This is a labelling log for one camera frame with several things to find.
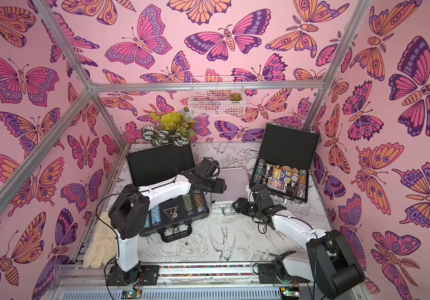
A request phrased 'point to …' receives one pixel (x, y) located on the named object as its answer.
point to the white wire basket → (220, 102)
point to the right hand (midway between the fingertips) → (237, 204)
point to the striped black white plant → (160, 137)
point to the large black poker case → (149, 165)
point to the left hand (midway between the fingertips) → (225, 187)
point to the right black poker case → (284, 160)
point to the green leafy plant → (180, 122)
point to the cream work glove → (102, 249)
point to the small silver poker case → (236, 179)
